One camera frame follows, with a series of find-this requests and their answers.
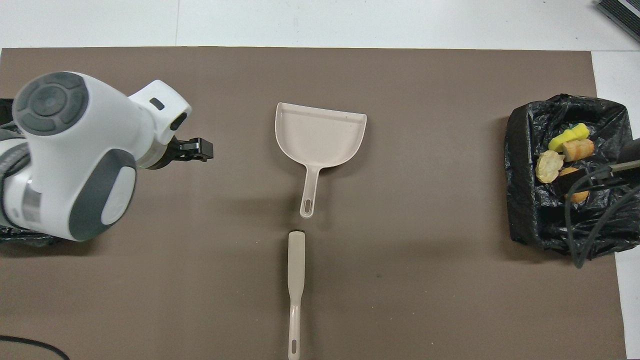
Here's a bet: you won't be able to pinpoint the brown fried bread nugget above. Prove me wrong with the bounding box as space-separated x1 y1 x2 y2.
562 167 591 204

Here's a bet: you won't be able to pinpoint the pink bin lined black bag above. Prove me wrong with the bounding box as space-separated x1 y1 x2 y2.
0 97 62 246

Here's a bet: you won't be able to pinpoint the dark ribbed panel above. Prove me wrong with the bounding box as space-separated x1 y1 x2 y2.
596 0 640 43

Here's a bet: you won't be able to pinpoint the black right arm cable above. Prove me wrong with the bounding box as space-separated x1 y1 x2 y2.
564 161 640 269

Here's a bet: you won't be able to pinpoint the small striped croissant piece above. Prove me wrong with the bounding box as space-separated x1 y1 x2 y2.
562 139 596 162

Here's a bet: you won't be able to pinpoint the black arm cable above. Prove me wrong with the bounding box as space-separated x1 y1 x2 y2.
564 161 640 269
0 335 71 360

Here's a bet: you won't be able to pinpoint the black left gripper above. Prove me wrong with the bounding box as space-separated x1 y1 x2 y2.
145 137 215 171

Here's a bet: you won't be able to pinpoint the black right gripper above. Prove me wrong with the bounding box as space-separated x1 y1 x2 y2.
552 139 640 197

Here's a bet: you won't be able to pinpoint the beige hand brush black bristles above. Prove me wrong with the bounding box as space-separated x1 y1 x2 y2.
287 230 307 360

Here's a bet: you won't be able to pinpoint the beige plastic dustpan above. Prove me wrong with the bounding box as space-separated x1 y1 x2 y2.
275 102 368 219

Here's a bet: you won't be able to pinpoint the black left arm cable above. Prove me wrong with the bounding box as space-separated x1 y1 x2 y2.
0 335 71 360

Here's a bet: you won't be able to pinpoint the pale torn bread piece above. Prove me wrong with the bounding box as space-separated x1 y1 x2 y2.
535 150 565 184

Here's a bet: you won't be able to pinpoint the wide yellow sponge piece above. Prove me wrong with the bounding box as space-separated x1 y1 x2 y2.
548 123 591 152

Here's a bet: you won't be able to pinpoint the brown paper table mat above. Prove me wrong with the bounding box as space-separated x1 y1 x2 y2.
0 46 628 360

